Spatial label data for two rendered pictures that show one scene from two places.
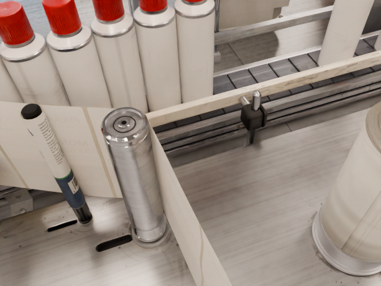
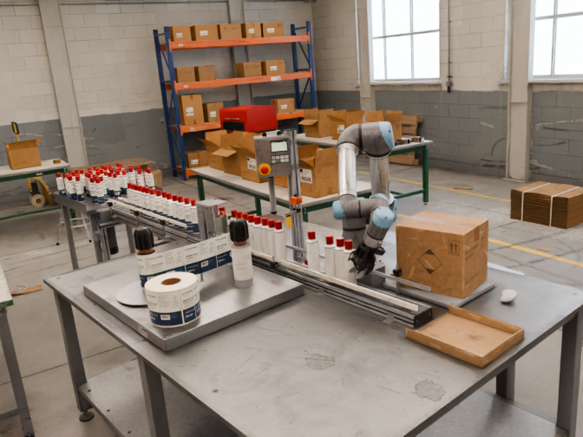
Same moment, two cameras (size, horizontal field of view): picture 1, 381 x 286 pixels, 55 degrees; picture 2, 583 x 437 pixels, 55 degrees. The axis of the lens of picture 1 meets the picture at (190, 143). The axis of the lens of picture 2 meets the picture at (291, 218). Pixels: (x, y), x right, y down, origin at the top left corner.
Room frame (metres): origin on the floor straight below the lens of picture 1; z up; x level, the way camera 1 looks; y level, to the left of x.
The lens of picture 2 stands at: (-0.44, -2.39, 1.80)
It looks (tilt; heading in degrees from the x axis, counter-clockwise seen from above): 16 degrees down; 69
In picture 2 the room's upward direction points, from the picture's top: 5 degrees counter-clockwise
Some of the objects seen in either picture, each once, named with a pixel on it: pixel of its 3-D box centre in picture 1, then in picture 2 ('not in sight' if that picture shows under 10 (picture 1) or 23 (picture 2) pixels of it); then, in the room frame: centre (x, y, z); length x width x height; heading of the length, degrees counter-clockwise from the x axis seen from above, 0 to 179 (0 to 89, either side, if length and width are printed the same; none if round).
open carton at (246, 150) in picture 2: not in sight; (260, 159); (1.19, 2.45, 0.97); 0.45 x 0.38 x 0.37; 12
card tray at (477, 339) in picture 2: not in sight; (463, 333); (0.73, -0.97, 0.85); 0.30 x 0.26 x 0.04; 108
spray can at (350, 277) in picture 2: not in sight; (350, 264); (0.56, -0.46, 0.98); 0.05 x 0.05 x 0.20
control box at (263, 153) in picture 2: not in sight; (273, 155); (0.47, 0.11, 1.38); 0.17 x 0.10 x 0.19; 163
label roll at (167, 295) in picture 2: not in sight; (173, 298); (-0.15, -0.34, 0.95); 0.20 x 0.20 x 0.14
